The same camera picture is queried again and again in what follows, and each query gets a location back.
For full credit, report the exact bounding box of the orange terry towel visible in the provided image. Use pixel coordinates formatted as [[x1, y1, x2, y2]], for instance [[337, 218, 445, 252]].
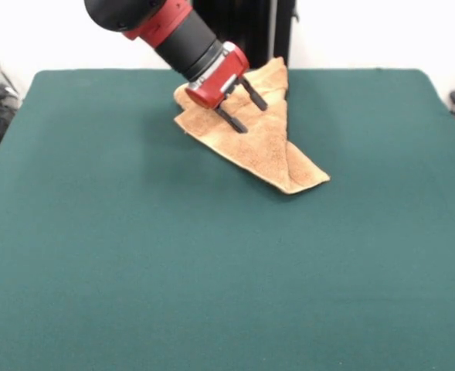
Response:
[[172, 56, 331, 195]]

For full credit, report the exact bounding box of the dark green table cloth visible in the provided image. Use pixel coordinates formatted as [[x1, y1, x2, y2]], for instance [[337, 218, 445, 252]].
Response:
[[0, 68, 455, 371]]

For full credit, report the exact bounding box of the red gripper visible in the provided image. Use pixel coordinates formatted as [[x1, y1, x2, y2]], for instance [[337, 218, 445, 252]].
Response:
[[184, 42, 270, 135]]

